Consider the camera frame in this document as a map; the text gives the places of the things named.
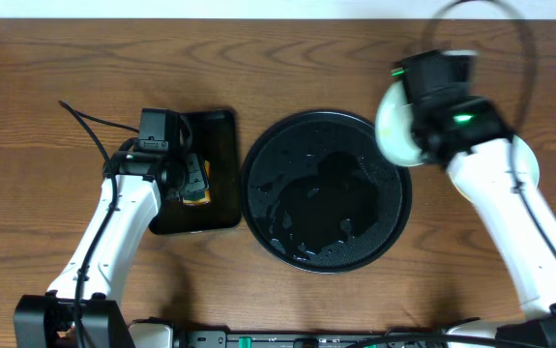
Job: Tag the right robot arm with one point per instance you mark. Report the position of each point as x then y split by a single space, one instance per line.
523 228

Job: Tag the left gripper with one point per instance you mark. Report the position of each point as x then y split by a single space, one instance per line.
195 173

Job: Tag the mint plate with crumbs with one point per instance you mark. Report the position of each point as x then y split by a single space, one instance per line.
393 128

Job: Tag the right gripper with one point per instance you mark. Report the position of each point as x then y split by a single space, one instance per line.
436 71

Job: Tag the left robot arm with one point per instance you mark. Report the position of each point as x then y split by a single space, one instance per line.
81 307

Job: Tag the yellow green sponge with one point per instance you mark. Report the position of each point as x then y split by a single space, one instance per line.
197 198

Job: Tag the round black tray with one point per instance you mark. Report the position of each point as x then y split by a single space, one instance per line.
318 194

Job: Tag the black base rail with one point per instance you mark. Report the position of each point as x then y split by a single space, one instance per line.
219 339

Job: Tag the rectangular black tray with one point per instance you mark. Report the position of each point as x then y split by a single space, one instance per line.
214 139

